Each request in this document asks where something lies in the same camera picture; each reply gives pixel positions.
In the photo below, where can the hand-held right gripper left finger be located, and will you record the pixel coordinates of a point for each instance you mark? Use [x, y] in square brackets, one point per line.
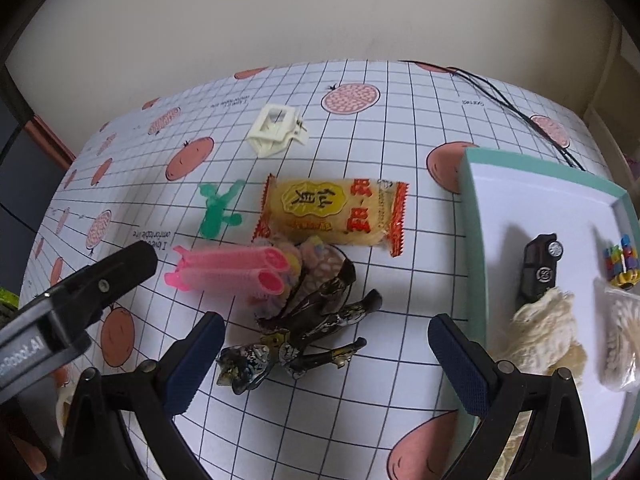
[192, 360]

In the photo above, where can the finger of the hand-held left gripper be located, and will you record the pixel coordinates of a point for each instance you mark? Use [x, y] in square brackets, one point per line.
[115, 272]

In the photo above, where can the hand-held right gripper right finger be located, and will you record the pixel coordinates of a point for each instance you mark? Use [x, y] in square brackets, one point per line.
[462, 365]

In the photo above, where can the cream lace cloth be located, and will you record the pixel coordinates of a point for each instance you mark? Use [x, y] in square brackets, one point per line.
[545, 335]

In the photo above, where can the pink hair roller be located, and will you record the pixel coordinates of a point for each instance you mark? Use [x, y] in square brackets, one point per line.
[225, 272]

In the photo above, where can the black toy car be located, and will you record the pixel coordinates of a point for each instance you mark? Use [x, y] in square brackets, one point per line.
[537, 270]

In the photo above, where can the black gold robot toy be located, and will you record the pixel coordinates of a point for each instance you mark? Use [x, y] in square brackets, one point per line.
[310, 330]

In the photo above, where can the pastel patterned wrapper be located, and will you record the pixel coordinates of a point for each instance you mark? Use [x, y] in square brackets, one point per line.
[320, 260]

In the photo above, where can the bag of cotton swabs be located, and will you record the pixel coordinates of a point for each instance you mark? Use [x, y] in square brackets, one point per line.
[625, 340]

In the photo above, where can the teal cardboard box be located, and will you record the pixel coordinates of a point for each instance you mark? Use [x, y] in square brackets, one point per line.
[500, 200]

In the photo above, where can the colourful block toy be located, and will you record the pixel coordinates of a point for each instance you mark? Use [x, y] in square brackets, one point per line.
[622, 262]

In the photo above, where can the orange yellow snack packet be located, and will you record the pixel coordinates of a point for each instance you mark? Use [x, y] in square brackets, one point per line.
[325, 210]

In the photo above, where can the green plastic toy figure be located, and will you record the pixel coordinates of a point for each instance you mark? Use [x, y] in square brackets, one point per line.
[215, 215]

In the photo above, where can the dark cabinet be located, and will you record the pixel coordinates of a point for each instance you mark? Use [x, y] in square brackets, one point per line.
[20, 180]

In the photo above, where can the white plastic clip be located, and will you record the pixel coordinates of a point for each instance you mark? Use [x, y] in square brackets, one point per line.
[274, 127]

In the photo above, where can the pomegranate print grid tablecloth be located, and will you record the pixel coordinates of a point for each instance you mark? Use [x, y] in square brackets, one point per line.
[350, 150]

